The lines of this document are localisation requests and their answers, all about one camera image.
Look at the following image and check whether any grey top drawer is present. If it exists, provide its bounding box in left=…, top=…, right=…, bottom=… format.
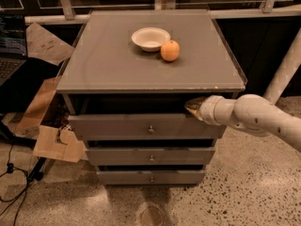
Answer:
left=69, top=114, right=226, bottom=140

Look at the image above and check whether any grey drawer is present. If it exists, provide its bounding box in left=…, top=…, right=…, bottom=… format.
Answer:
left=69, top=114, right=226, bottom=140
left=97, top=169, right=205, bottom=186
left=86, top=148, right=214, bottom=166

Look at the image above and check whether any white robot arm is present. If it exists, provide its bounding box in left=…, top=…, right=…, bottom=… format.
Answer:
left=185, top=94, right=301, bottom=152

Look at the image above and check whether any grey middle drawer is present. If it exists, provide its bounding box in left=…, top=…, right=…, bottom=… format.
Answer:
left=86, top=148, right=214, bottom=166

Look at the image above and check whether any grey drawer cabinet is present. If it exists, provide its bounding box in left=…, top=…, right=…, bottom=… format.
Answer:
left=57, top=9, right=246, bottom=172

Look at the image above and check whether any grey bottom drawer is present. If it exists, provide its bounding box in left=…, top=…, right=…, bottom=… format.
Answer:
left=97, top=169, right=205, bottom=186

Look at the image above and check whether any open laptop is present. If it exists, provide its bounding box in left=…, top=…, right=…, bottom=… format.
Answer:
left=0, top=14, right=28, bottom=86

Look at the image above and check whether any orange fruit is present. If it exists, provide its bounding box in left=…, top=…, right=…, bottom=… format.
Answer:
left=160, top=40, right=180, bottom=62

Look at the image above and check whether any white bowl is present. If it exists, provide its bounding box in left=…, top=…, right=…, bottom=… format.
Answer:
left=132, top=27, right=170, bottom=52

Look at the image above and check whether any white diagonal pole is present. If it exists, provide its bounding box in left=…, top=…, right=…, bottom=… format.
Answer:
left=263, top=28, right=301, bottom=104

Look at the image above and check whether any metal window railing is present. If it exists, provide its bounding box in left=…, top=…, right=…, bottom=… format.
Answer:
left=25, top=0, right=301, bottom=24

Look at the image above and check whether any brown paper sheet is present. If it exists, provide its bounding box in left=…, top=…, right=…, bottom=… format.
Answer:
left=26, top=23, right=74, bottom=66

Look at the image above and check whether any black cable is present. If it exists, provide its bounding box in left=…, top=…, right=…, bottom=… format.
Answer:
left=0, top=141, right=32, bottom=226

